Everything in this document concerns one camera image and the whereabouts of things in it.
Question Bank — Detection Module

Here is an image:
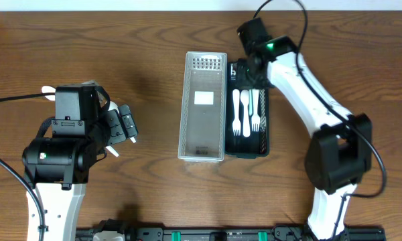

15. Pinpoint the white plastic spoon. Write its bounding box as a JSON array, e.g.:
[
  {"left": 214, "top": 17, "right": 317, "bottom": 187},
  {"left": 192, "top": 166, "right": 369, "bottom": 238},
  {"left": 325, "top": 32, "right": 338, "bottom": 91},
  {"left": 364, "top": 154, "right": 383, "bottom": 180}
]
[
  {"left": 41, "top": 86, "right": 56, "bottom": 101},
  {"left": 240, "top": 90, "right": 251, "bottom": 137},
  {"left": 107, "top": 100, "right": 137, "bottom": 144},
  {"left": 106, "top": 146, "right": 119, "bottom": 157}
]

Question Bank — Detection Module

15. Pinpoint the white plastic fork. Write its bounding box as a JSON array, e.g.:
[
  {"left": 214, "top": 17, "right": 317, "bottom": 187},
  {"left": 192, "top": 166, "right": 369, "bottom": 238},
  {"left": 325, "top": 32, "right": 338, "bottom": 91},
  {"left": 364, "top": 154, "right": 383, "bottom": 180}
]
[
  {"left": 251, "top": 89, "right": 260, "bottom": 132},
  {"left": 232, "top": 89, "right": 241, "bottom": 137},
  {"left": 248, "top": 89, "right": 253, "bottom": 116}
]

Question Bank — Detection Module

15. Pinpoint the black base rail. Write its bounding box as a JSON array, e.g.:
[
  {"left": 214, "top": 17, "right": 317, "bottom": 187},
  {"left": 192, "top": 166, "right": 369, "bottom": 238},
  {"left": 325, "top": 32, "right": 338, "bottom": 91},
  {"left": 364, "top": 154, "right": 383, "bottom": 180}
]
[{"left": 75, "top": 219, "right": 386, "bottom": 241}]

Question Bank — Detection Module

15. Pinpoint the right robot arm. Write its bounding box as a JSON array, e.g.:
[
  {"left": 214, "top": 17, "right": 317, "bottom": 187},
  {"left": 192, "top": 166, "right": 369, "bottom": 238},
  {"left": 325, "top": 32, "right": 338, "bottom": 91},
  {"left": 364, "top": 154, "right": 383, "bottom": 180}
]
[{"left": 237, "top": 17, "right": 372, "bottom": 240}]

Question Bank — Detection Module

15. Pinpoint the clear plastic basket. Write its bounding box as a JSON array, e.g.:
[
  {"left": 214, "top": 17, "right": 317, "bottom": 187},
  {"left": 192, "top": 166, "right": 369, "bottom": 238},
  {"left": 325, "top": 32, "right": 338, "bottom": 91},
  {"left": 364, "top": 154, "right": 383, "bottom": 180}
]
[{"left": 178, "top": 52, "right": 227, "bottom": 162}]

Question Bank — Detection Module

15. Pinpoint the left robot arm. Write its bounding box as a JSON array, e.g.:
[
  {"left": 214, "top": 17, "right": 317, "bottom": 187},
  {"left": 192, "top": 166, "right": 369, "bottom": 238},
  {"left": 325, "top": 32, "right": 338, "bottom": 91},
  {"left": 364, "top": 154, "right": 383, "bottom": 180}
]
[{"left": 22, "top": 84, "right": 138, "bottom": 240}]

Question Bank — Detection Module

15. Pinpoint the black left cable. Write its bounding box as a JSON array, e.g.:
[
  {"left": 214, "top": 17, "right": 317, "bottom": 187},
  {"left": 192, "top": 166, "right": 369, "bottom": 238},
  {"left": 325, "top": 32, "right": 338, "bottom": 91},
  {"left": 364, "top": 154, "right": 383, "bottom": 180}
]
[{"left": 0, "top": 92, "right": 57, "bottom": 241}]

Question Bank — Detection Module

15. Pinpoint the black plastic basket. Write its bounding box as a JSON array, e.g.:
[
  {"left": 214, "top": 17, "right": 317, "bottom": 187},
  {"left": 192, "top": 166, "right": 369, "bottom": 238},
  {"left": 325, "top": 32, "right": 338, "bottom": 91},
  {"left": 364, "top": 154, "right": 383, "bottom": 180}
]
[{"left": 224, "top": 59, "right": 270, "bottom": 159}]

